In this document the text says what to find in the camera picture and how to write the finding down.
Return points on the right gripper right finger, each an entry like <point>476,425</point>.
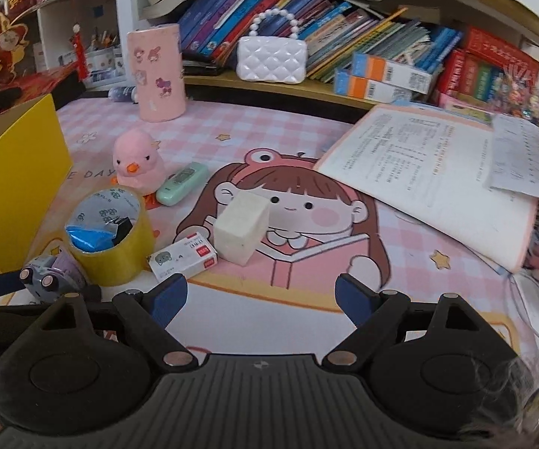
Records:
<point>376,317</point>

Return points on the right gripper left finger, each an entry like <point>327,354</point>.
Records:
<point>146,316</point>

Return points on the blue bag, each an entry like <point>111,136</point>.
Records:
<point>89,240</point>

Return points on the white foam block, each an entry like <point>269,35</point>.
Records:
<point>240,227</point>

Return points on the mint green stapler case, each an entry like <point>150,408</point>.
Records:
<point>181,184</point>

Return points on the grey purple toy car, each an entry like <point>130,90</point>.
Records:
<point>50,276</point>

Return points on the white staples box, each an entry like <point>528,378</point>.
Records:
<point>188,257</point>

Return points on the black binder clip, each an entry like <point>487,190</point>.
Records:
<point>119,228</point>

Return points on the yellow cardboard box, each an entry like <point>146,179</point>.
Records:
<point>34,162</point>

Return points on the pink cartoon table mat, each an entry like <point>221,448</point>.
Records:
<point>282,301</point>

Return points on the pink chick plush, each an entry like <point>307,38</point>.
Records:
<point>138,163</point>

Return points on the open text book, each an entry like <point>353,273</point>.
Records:
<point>437,168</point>

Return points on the white paper sheet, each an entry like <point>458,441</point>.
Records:
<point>514,166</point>

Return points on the orange blue medicine box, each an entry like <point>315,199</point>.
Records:
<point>363,88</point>
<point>391,72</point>

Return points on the pink sticker cylinder holder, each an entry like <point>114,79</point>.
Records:
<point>156,62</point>

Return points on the white desk shelf unit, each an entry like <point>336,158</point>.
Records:
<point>103,27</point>

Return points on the wooden bookshelf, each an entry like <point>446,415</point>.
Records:
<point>458,40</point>

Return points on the white quilted pearl handbag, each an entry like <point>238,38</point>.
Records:
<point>272,59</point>

